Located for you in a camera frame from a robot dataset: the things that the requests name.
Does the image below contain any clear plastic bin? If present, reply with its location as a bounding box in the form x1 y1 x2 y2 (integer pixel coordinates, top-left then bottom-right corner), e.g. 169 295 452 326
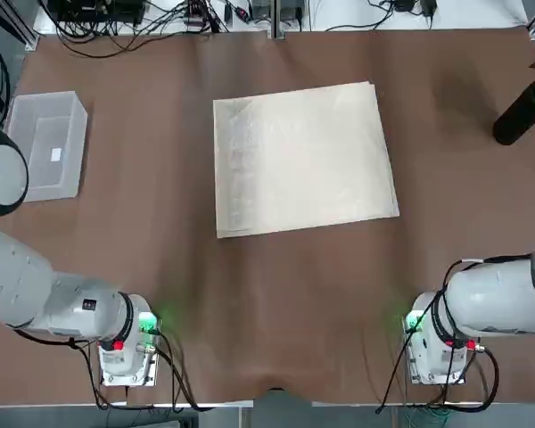
3 90 89 203

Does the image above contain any aluminium camera post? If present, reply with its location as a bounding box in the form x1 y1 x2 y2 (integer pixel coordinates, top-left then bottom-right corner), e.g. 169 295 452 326
269 0 287 41

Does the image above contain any beige tablecloth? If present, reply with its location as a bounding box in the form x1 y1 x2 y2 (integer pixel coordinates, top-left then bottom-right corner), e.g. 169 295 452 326
211 79 401 241

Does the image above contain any black vase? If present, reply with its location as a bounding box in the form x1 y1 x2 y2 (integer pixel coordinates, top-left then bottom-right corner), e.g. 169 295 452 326
492 78 535 146

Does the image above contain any black electronics box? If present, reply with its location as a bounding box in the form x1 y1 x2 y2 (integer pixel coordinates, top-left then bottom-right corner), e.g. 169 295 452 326
46 0 151 24

